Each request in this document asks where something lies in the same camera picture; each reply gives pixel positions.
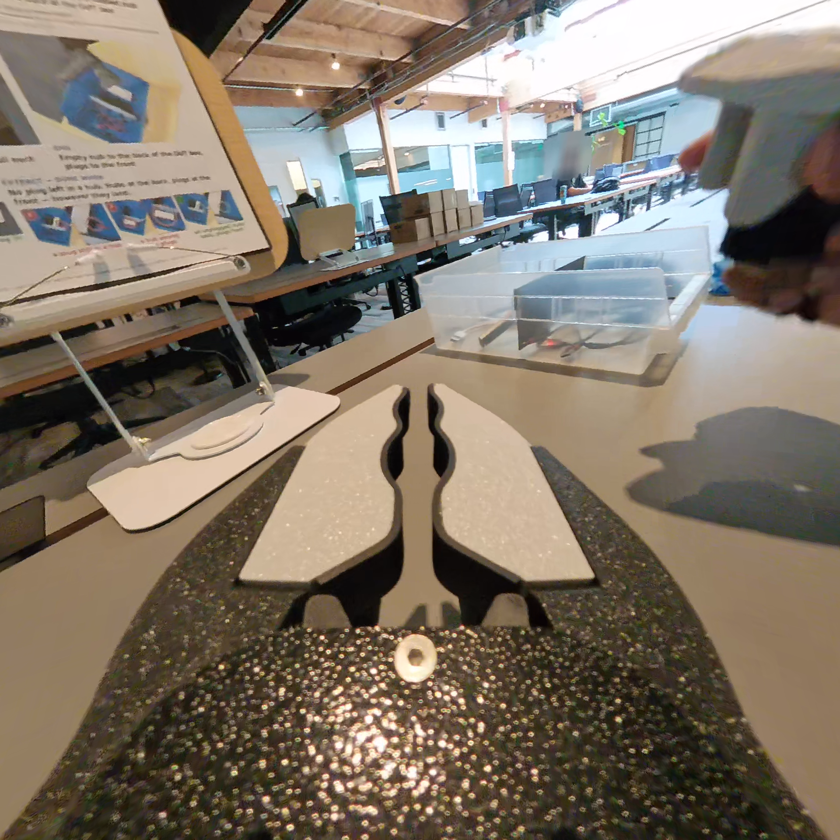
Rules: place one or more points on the beige document stand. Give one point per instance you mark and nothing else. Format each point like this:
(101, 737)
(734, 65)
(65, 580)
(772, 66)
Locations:
(325, 229)

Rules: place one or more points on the black office chair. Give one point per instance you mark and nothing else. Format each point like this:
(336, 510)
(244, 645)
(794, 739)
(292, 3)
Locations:
(315, 325)

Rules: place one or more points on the long white office table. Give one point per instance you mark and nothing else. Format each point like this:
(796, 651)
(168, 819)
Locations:
(610, 190)

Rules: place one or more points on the printed instruction sheet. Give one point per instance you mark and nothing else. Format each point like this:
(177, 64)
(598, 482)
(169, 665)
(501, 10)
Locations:
(131, 164)

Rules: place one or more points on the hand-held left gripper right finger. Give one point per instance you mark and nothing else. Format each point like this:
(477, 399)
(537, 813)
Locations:
(505, 512)

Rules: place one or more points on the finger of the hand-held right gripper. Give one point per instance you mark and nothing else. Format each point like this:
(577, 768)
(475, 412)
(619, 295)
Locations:
(774, 151)
(725, 144)

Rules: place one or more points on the person's right hand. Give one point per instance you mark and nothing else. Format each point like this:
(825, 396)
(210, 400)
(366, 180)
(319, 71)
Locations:
(800, 289)

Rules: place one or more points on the wooden top office desk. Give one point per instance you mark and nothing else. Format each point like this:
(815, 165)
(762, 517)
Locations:
(403, 289)
(98, 354)

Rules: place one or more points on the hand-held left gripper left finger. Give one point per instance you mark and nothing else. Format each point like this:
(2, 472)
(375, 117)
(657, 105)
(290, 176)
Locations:
(328, 505)

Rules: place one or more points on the clear plastic bin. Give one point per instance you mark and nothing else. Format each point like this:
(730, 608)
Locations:
(459, 295)

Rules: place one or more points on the stack of cardboard boxes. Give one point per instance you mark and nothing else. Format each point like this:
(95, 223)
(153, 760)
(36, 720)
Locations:
(426, 210)

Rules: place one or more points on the row of black office chairs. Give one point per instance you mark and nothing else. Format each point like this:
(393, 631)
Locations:
(518, 197)

